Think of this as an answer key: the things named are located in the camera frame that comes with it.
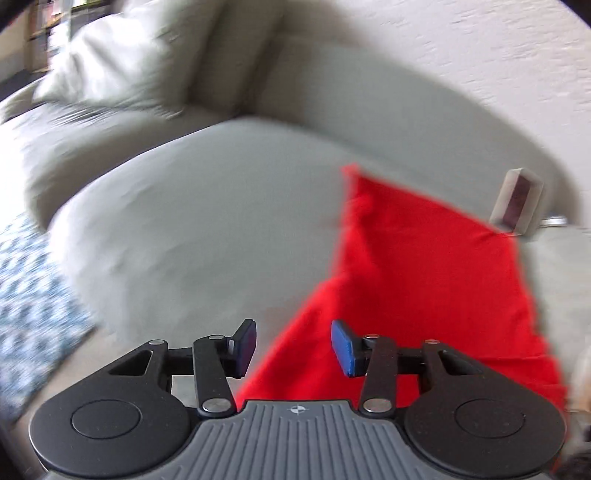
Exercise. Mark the smartphone in white case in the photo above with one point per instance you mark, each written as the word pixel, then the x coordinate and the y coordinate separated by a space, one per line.
pixel 516 203

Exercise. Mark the bookshelf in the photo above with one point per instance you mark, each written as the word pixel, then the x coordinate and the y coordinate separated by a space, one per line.
pixel 55 23

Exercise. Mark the red sweatshirt with cartoon print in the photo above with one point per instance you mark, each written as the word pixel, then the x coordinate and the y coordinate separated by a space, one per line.
pixel 415 281

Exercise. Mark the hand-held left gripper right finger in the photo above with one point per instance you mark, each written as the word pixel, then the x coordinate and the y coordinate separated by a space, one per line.
pixel 345 348

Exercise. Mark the grey sofa pillow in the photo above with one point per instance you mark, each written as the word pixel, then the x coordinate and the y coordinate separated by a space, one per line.
pixel 124 60

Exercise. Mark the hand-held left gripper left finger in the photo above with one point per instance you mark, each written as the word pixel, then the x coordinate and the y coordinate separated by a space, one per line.
pixel 242 348

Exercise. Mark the grey sofa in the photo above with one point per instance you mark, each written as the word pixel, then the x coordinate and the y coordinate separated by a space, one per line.
pixel 207 207

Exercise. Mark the small white gadget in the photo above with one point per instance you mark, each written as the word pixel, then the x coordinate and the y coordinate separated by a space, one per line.
pixel 552 221

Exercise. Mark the blue patterned rug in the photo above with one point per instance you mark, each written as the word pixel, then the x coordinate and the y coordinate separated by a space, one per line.
pixel 32 300

